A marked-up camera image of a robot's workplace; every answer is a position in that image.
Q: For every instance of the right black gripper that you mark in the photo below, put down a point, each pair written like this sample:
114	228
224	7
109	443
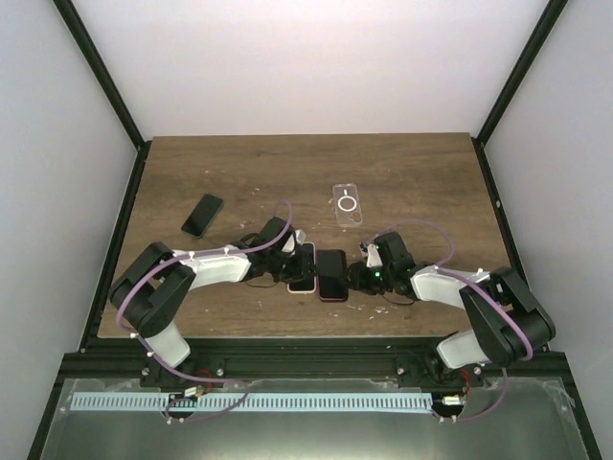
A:
358	280

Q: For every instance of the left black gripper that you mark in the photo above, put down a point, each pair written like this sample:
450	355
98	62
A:
300	271

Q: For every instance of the beige phone case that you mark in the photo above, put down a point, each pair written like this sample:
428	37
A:
308	283

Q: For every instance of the red-cased smartphone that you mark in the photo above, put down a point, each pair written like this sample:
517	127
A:
331	270

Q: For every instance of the clear magsafe phone case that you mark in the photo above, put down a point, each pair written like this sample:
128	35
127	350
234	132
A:
347	206

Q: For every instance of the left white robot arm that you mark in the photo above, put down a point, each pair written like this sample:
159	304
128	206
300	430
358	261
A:
149	293

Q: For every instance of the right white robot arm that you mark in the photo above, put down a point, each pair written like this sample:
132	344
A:
507	322

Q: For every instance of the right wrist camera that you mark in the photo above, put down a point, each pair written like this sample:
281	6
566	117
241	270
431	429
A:
371	255

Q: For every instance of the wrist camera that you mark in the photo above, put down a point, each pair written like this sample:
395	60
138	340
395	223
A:
295	239
371	255

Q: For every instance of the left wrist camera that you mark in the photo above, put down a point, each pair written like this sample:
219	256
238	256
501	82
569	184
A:
295	239

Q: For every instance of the light blue slotted cable duct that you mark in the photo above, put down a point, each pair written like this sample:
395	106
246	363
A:
255	402

